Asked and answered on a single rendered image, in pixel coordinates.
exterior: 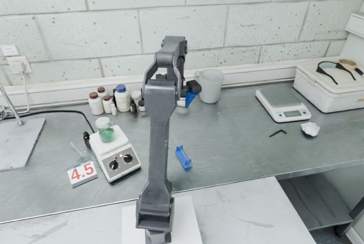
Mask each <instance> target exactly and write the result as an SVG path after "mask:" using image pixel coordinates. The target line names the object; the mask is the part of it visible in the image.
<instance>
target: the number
mask: <svg viewBox="0 0 364 244"><path fill-rule="evenodd" d="M68 173H69V175H70V179H71V182H75V181H77V180H79V179H82V178H84V177H87V176H89V175H91V174H94V173H95V169H94V167H93V163H92V162H89V163H87V164H84V165H82V166H79V167H77V168H74V169H71V170H69V171H68Z"/></svg>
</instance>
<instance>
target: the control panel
mask: <svg viewBox="0 0 364 244"><path fill-rule="evenodd" d="M126 154H130V155H131V156H132V157H133V158H132V160H131V162H129V163H126V162H125V161H124V155H126ZM120 155H122V157H120ZM115 157H117V159H115ZM114 160H116V161H117V163H118V167H117V168H116V169H115V170H112V169H110V167H109V164H110V162H111V161H114ZM102 162H103V165H104V167H105V169H106V171H107V173H108V175H109V177H110V178H112V177H114V176H115V175H117V174H119V173H121V172H123V171H125V170H127V169H129V168H131V167H133V166H135V165H137V164H139V161H138V159H137V157H136V155H135V153H134V151H133V150H132V148H131V147H129V148H127V149H125V150H122V151H120V152H118V153H116V154H114V155H112V156H110V157H107V158H105V159H103V160H102Z"/></svg>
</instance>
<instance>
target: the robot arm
mask: <svg viewBox="0 0 364 244"><path fill-rule="evenodd" d="M187 53H188V44H187V40H185V36H165V38H164V39H163V40H162V43H161V49H160V50H159V51H158V52H155V55H154V61H153V63H152V64H151V65H150V66H149V68H148V69H147V71H145V74H144V81H143V85H142V98H143V99H144V107H145V109H146V111H147V113H148V115H149V116H150V118H151V119H150V121H151V129H150V142H149V167H148V181H147V183H146V184H145V186H144V188H143V190H142V192H141V194H140V195H139V198H138V200H137V201H136V211H135V217H136V224H135V228H136V229H144V230H145V244H169V243H171V242H172V239H171V232H172V227H173V219H174V201H175V198H174V197H172V191H173V188H172V183H171V181H169V180H168V179H167V160H168V149H169V148H168V139H169V128H170V116H171V115H172V113H173V112H174V110H175V109H176V108H177V101H180V93H181V92H184V91H185V92H186V98H185V107H186V108H188V106H189V104H190V103H191V101H192V100H193V99H194V98H195V97H196V95H198V93H199V92H201V91H202V87H201V85H200V84H199V83H198V82H197V81H196V80H191V81H187V82H186V85H185V86H184V81H185V78H184V63H185V58H186V54H187ZM158 68H167V73H166V74H164V75H162V74H156V75H155V79H151V78H152V76H153V75H154V74H155V73H156V71H157V70H158Z"/></svg>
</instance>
